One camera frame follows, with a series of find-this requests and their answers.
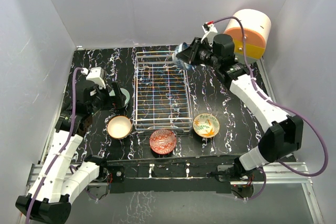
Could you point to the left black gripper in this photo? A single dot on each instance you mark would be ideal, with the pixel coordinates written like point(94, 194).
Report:
point(119, 99)

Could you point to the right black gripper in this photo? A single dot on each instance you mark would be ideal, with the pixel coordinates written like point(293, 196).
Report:
point(189, 55)

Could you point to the pale green bowl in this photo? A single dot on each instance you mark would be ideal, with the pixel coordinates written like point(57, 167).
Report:
point(124, 92)

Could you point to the blue white patterned bowl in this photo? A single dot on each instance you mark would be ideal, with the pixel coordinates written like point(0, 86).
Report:
point(177, 58)

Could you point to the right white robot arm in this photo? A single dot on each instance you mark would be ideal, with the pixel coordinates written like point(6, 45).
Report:
point(282, 132)

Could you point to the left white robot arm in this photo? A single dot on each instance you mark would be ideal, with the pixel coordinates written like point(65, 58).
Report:
point(57, 185)

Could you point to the white bowl brown rim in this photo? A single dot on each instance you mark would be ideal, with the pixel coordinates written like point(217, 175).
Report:
point(119, 127)

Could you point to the red patterned bowl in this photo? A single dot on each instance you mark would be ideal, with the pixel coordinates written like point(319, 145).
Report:
point(162, 141)

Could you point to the cream bowl leaf pattern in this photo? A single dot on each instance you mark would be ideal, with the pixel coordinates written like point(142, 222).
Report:
point(206, 125)

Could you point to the pastel round drawer cabinet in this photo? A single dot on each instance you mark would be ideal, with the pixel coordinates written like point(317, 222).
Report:
point(257, 26)

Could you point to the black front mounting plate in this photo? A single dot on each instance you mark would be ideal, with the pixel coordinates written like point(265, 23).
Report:
point(178, 174)

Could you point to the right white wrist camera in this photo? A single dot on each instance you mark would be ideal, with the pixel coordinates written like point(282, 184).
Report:
point(210, 32)

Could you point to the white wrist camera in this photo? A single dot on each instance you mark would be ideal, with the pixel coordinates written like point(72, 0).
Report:
point(210, 32)
point(96, 75)

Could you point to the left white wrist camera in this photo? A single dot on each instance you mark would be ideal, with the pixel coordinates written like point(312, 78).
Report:
point(96, 75)

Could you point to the silver wire dish rack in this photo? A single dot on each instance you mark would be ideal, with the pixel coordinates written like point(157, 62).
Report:
point(161, 94)

